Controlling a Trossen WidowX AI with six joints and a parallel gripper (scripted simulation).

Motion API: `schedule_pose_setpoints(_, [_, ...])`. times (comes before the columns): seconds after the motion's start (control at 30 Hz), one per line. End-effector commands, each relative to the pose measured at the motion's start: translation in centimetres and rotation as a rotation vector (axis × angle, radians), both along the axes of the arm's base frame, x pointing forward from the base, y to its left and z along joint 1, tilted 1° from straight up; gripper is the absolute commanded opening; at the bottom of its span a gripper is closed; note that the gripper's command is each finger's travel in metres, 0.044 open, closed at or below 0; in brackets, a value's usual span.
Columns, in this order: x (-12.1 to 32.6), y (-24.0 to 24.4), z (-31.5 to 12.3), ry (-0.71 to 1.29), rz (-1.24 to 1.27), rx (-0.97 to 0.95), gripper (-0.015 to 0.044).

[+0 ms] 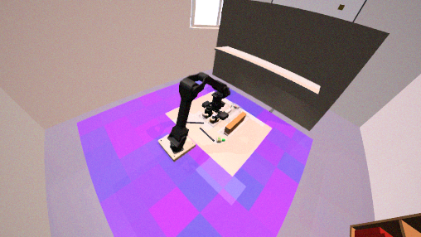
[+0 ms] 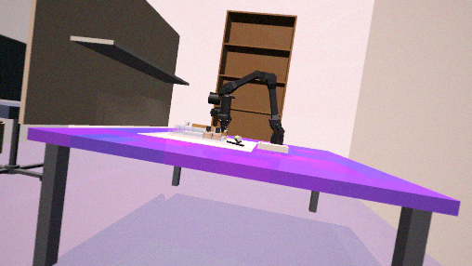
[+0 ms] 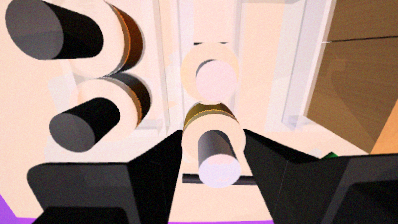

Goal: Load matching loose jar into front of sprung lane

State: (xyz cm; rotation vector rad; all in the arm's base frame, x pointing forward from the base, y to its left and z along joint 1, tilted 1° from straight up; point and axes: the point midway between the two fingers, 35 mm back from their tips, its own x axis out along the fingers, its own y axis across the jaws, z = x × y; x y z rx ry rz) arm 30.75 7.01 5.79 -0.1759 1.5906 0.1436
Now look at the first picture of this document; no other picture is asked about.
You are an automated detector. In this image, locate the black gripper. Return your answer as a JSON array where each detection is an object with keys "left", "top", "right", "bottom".
[{"left": 201, "top": 100, "right": 229, "bottom": 121}]

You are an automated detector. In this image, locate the small jar with green cap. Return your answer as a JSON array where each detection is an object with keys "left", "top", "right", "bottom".
[{"left": 216, "top": 137, "right": 225, "bottom": 143}]

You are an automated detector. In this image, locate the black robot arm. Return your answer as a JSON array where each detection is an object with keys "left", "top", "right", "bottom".
[{"left": 167, "top": 72, "right": 231, "bottom": 155}]

